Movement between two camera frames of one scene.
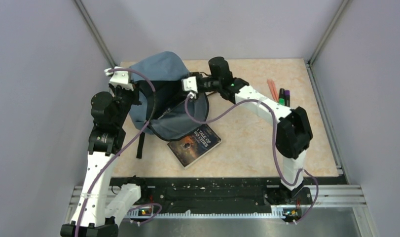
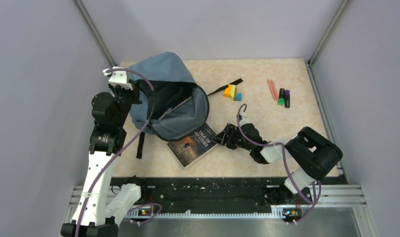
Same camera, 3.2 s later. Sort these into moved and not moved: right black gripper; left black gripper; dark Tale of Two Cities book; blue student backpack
Moved: right black gripper
Not moved: blue student backpack; dark Tale of Two Cities book; left black gripper
